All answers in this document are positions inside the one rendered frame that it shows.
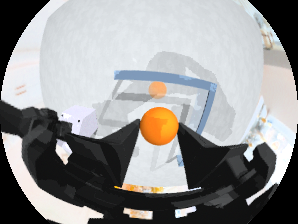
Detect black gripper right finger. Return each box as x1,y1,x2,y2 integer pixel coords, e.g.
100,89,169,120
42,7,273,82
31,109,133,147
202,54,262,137
177,123,249,190

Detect clear low glass walls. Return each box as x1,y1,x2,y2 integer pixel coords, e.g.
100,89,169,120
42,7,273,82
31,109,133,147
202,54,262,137
177,88,209,165

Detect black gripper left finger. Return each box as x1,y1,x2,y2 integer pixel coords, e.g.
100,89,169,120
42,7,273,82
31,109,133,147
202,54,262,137
64,119,140,188

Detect light blue l-shaped wall trim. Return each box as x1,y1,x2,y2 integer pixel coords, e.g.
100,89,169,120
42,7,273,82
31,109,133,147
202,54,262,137
113,69,217,135

